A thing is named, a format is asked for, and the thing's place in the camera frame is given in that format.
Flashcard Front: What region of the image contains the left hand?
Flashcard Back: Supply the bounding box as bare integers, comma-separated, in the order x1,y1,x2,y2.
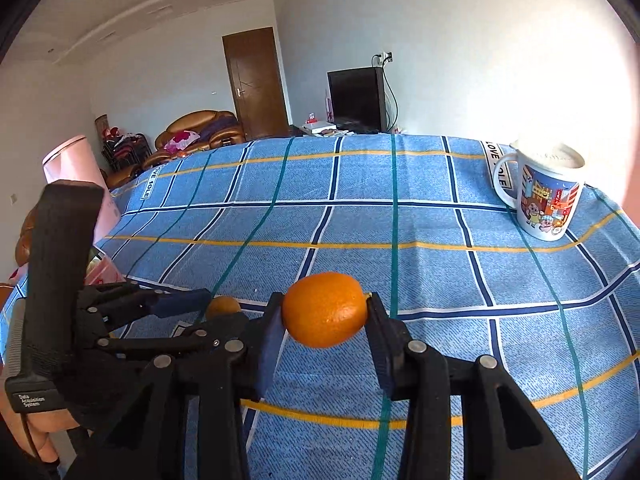
0,389,79,463

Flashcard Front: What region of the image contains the white cartoon mug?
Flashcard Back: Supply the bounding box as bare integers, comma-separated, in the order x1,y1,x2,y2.
491,141,586,242

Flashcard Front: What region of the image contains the brown leather armchair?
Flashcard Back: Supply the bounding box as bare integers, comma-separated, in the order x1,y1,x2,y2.
14,208,36,266

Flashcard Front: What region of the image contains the pink floral cushion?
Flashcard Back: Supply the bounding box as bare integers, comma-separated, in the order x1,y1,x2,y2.
163,130,200,155

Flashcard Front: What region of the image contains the black television cable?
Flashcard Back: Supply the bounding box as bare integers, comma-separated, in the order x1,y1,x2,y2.
372,52,400,135

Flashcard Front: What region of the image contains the pink electric kettle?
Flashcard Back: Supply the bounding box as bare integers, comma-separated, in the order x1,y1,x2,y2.
41,134,123,244

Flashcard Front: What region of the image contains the pink metal tin box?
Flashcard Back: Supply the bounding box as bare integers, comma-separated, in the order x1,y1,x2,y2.
85,247,125,285

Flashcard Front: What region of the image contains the blue plaid tablecloth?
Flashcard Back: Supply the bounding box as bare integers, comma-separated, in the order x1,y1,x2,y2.
0,132,640,480

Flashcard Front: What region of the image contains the brown wooden door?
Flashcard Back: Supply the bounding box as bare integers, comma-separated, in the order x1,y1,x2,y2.
222,27,288,140

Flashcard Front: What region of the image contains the large orange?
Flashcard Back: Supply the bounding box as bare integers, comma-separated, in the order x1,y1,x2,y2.
281,272,368,349

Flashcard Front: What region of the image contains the brown leather sofa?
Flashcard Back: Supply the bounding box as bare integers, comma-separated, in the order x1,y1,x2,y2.
101,110,246,190

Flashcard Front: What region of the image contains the green brown kiwi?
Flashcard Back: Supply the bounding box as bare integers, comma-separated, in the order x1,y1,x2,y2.
205,296,241,321

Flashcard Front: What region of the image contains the black television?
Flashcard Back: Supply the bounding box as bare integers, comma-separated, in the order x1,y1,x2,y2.
328,67,386,133

